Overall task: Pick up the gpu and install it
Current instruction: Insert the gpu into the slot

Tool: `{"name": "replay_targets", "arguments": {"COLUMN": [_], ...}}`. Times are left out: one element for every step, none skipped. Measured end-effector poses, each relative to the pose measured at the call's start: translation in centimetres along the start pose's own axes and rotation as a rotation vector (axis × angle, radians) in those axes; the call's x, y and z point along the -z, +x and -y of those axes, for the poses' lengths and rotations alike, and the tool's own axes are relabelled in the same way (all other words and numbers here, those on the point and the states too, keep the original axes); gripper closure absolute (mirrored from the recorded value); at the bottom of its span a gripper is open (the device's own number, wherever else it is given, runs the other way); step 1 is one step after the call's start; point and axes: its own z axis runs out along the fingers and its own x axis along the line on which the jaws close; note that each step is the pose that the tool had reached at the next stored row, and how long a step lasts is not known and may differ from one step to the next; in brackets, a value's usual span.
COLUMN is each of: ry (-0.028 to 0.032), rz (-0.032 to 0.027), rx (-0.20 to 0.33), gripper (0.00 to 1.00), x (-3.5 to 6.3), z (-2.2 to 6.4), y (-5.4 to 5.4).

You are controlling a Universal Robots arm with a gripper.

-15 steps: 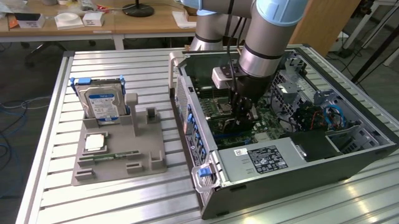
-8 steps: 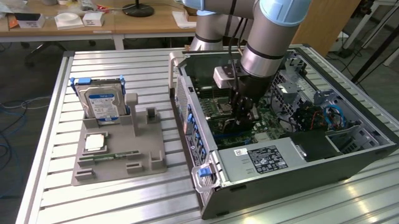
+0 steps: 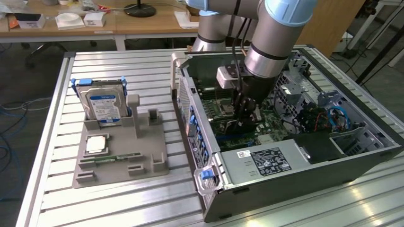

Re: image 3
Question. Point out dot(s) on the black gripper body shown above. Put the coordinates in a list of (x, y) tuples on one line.
[(257, 88)]

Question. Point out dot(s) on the hard disk in blue caddy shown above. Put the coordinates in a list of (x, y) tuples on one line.
[(100, 104)]

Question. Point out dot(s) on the wooden desk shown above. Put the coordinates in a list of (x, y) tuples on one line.
[(141, 23)]

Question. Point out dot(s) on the white cardboard box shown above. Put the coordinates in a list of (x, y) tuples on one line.
[(95, 20)]

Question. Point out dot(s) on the grey parts rack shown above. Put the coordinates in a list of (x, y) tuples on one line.
[(125, 146)]

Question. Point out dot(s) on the wooden cabinet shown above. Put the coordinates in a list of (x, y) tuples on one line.
[(331, 23)]

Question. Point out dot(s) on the metal drive cage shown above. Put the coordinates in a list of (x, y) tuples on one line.
[(360, 142)]

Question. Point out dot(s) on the black RAM slot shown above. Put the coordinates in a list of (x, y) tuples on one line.
[(208, 89)]

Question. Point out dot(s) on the grey power supply unit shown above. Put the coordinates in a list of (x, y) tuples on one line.
[(271, 160)]

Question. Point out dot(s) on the blue case latch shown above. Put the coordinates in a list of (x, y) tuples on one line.
[(207, 175)]

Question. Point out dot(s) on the black lamp base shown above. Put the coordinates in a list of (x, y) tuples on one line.
[(140, 11)]

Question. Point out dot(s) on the green motherboard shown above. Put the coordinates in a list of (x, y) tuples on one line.
[(275, 127)]

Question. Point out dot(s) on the silver CPU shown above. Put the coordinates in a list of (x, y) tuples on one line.
[(95, 144)]

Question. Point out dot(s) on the black office chair base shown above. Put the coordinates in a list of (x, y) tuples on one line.
[(40, 48)]

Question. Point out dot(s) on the green RAM stick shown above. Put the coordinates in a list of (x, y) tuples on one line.
[(109, 158)]

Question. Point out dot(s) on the brown cardboard box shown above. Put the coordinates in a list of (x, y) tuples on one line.
[(191, 10)]

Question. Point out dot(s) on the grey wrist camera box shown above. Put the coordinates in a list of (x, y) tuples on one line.
[(227, 79)]

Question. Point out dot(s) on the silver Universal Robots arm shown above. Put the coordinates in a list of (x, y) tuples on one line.
[(275, 35)]

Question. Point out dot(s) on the black open PC case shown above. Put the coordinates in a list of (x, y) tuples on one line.
[(284, 189)]

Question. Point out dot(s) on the black slanted pole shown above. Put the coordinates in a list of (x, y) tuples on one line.
[(375, 58)]

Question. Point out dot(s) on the clear plastic bag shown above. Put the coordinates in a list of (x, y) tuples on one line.
[(12, 4)]

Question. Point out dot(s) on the graphics card with black fan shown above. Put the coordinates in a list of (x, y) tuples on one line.
[(227, 128)]

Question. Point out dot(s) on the CPU socket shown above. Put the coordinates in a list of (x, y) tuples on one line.
[(225, 106)]

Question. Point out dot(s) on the white flat paper box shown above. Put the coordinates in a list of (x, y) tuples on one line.
[(185, 21)]

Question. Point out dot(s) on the white low cabinet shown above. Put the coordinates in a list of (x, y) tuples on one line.
[(341, 42)]

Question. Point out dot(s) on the metal disk bay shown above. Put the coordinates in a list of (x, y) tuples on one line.
[(293, 91)]

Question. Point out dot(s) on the white box with black lid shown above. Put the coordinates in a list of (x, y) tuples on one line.
[(29, 23)]

